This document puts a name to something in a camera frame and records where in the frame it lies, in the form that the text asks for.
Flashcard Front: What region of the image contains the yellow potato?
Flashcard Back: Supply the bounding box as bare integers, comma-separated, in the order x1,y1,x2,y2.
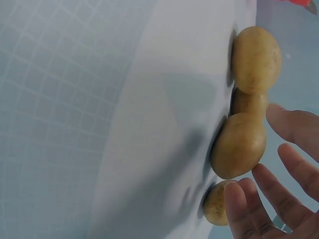
210,112,267,180
231,26,282,96
231,87,269,125
203,179,239,227

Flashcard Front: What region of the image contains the person's right hand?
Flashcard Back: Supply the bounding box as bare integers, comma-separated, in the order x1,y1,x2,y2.
223,103,319,239

